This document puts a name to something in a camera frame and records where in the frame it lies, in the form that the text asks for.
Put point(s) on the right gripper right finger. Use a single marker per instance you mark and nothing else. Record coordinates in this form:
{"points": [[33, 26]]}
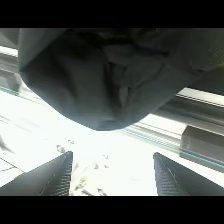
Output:
{"points": [[180, 181]]}

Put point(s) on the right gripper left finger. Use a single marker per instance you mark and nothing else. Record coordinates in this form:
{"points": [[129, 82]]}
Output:
{"points": [[43, 180]]}

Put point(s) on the black garment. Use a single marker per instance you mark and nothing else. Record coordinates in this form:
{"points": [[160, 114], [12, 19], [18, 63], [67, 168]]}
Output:
{"points": [[100, 76]]}

